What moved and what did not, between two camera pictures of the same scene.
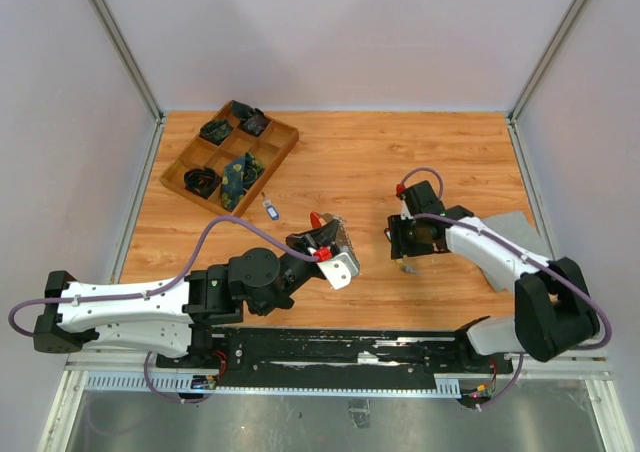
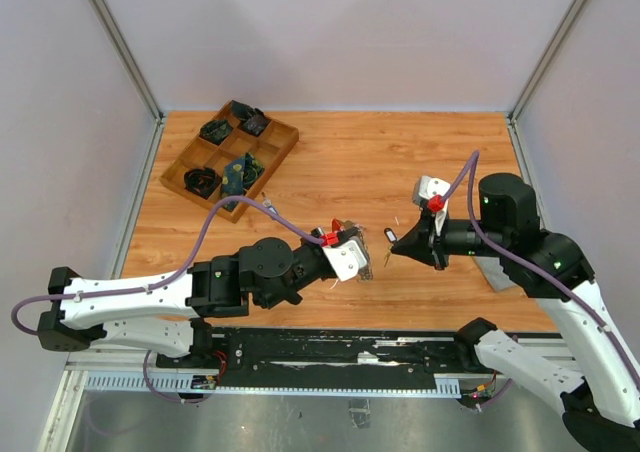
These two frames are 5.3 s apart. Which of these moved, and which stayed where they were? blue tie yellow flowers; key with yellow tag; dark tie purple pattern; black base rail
Moved: key with yellow tag
Stayed: blue tie yellow flowers; black base rail; dark tie purple pattern
